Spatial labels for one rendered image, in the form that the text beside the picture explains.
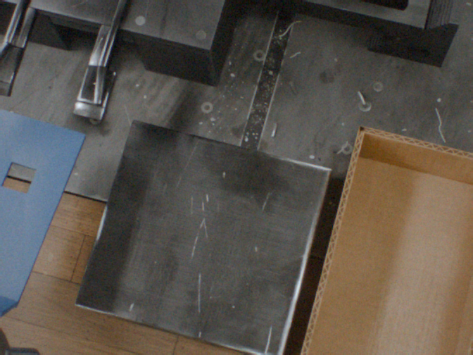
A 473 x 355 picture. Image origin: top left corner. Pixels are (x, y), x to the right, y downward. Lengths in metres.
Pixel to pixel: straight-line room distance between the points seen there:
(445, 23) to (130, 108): 0.27
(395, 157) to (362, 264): 0.09
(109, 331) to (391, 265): 0.23
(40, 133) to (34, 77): 0.12
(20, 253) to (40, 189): 0.05
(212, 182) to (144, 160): 0.06
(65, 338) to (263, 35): 0.31
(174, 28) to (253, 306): 0.22
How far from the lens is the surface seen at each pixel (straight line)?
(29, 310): 0.79
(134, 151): 0.78
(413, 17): 0.75
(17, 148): 0.73
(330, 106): 0.80
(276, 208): 0.75
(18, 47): 0.76
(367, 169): 0.78
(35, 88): 0.83
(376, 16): 0.75
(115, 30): 0.74
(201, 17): 0.74
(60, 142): 0.72
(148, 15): 0.74
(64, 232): 0.79
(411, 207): 0.78
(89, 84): 0.73
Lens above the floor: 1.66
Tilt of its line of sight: 75 degrees down
